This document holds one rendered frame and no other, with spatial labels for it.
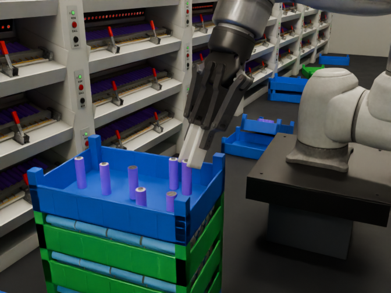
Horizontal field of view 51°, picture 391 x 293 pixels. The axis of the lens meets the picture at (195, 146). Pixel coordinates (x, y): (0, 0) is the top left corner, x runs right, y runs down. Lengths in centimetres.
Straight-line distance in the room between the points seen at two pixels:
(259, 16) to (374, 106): 57
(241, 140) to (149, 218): 157
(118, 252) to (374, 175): 79
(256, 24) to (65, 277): 57
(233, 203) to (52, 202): 94
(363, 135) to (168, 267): 70
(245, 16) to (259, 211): 98
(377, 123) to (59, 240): 83
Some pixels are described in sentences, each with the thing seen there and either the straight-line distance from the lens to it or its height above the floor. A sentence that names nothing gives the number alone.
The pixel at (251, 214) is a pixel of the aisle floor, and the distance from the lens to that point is 152.
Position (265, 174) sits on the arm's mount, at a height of 27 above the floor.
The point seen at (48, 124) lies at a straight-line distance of 134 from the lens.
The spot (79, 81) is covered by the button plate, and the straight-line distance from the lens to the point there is 134.
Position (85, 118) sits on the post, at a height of 37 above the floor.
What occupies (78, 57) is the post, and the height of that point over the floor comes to 57.
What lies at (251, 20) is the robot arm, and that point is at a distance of 67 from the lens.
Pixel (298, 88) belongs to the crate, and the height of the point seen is 11.
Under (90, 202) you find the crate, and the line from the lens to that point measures 70.
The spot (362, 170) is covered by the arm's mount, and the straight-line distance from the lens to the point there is 128.
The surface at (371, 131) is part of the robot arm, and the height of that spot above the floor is 42.
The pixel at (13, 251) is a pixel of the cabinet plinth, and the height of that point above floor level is 4.
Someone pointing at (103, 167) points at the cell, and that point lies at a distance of 78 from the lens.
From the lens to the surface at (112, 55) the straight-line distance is 147.
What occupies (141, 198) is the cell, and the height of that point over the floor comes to 45.
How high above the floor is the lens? 78
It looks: 22 degrees down
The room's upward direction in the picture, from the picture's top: straight up
